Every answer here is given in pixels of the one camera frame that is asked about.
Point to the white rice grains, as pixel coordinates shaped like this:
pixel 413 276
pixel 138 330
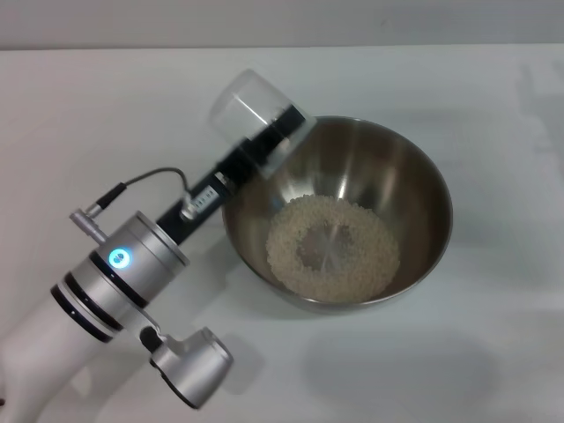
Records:
pixel 286 273

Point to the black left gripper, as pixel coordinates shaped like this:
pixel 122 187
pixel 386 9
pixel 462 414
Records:
pixel 229 169

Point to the clear plastic measuring cup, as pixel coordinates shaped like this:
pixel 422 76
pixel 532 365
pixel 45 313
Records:
pixel 242 106

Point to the stainless steel mixing bowl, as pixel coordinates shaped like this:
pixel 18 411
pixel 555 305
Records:
pixel 396 185

